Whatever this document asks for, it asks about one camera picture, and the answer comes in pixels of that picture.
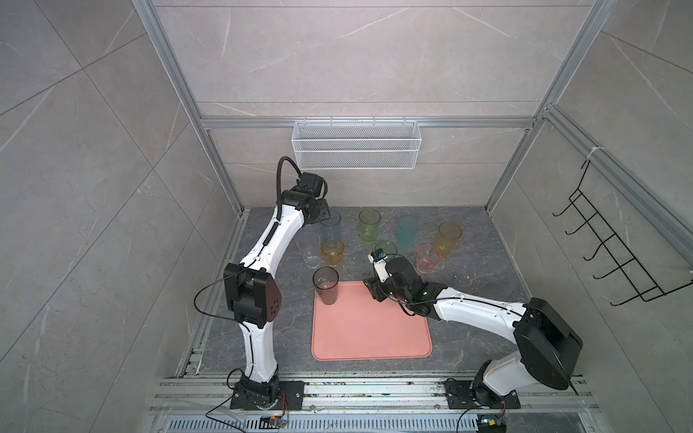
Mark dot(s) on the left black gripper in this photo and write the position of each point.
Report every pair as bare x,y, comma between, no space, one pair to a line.
323,208

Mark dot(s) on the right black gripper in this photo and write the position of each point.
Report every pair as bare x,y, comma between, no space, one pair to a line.
374,287

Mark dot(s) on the blue tall glass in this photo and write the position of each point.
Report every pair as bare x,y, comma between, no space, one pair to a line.
331,227

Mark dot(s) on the clear short glass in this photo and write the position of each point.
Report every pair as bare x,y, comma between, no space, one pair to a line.
308,245

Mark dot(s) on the green tall glass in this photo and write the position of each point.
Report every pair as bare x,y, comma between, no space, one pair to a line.
369,223

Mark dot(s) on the dark grey tall glass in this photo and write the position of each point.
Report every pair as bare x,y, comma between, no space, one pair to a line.
326,284

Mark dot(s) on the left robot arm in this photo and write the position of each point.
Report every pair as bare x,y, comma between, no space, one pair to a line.
251,291

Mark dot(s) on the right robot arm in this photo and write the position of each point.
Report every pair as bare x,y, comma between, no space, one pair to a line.
547,348

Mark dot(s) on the pink plastic tray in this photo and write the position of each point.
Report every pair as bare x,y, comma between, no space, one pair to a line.
356,327

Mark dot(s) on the pink short glass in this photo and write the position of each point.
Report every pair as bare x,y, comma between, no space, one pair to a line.
428,258

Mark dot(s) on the green short glass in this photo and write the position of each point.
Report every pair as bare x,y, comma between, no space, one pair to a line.
388,248

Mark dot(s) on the yellow short glass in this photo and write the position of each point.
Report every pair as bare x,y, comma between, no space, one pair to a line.
332,250

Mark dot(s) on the amber tall glass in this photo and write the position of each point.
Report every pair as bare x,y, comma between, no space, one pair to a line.
447,237

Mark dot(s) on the teal tall glass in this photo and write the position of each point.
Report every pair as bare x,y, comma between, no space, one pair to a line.
407,230

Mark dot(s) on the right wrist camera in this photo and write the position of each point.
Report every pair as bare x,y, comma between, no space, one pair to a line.
377,256

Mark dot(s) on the white wire mesh basket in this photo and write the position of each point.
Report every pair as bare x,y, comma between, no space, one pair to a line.
356,145

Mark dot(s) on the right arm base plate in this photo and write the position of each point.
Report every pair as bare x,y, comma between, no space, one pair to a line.
463,395

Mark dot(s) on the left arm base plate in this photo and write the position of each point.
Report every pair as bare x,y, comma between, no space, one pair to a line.
251,396

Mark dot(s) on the black wire hook rack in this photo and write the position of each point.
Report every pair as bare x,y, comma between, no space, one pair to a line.
621,258

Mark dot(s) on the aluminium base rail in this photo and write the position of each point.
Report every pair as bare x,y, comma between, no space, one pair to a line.
371,402

